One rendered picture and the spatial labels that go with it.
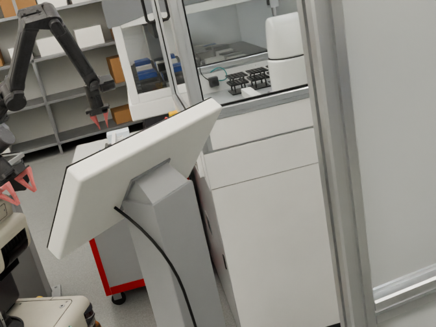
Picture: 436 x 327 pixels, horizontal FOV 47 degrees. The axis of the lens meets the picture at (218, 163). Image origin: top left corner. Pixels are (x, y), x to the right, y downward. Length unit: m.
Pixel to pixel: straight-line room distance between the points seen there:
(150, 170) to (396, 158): 0.76
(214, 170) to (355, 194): 1.19
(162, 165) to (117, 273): 1.43
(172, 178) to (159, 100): 1.80
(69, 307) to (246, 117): 1.21
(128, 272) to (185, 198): 1.41
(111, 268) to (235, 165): 1.11
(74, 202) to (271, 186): 0.93
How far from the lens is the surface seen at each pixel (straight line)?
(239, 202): 1.89
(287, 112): 1.84
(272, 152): 1.86
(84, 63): 2.09
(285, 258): 2.05
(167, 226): 1.31
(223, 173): 1.83
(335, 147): 0.64
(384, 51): 0.68
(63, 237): 1.27
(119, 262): 2.69
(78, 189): 1.12
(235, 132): 1.80
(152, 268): 1.39
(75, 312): 2.41
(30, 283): 2.93
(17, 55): 1.97
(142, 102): 3.11
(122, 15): 3.05
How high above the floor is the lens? 1.50
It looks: 20 degrees down
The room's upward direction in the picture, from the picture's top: 12 degrees counter-clockwise
